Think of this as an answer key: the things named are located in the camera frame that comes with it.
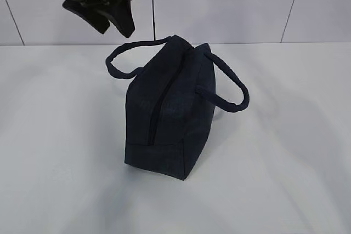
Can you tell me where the dark navy fabric lunch bag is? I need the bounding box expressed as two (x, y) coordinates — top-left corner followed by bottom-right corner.
(105, 35), (250, 180)

